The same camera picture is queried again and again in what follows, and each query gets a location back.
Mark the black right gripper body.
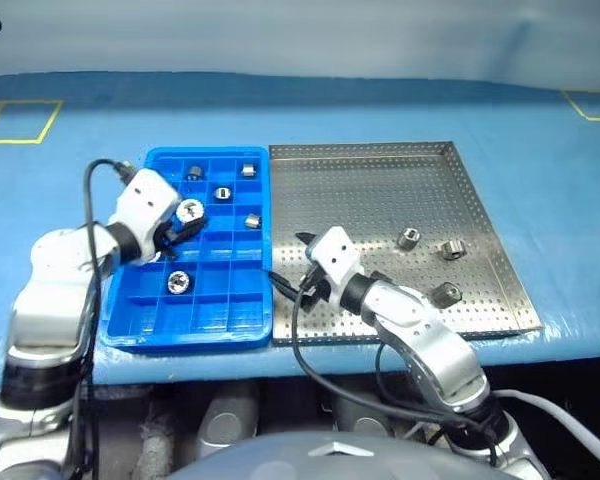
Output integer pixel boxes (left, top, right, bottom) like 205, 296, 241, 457
299, 269, 332, 312

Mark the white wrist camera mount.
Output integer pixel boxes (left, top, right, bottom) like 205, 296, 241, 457
106, 168, 180, 265
306, 225, 365, 310

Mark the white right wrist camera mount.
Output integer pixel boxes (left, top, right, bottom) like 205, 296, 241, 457
306, 225, 365, 310

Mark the large metal roller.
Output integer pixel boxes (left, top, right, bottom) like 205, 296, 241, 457
166, 270, 193, 295
176, 198, 205, 225

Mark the silver robot torso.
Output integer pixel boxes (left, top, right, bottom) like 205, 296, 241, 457
163, 428, 529, 480

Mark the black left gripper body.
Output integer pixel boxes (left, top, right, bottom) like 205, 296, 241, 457
152, 218, 185, 252

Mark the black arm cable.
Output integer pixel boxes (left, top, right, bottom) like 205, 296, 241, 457
290, 272, 504, 469
71, 158, 138, 480

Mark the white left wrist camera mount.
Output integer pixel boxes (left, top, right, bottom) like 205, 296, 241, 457
106, 168, 180, 265

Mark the perforated steel tray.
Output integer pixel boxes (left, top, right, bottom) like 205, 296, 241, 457
267, 140, 545, 347

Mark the grey rounded shape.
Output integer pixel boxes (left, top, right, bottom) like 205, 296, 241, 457
196, 383, 260, 460
328, 380, 397, 437

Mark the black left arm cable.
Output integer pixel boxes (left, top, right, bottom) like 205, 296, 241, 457
71, 158, 138, 480

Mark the blue plastic compartment tray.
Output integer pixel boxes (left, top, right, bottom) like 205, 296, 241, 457
98, 145, 276, 354

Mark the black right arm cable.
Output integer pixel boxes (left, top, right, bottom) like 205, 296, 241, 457
290, 272, 504, 469

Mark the white cable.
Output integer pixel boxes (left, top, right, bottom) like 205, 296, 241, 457
491, 389, 600, 480

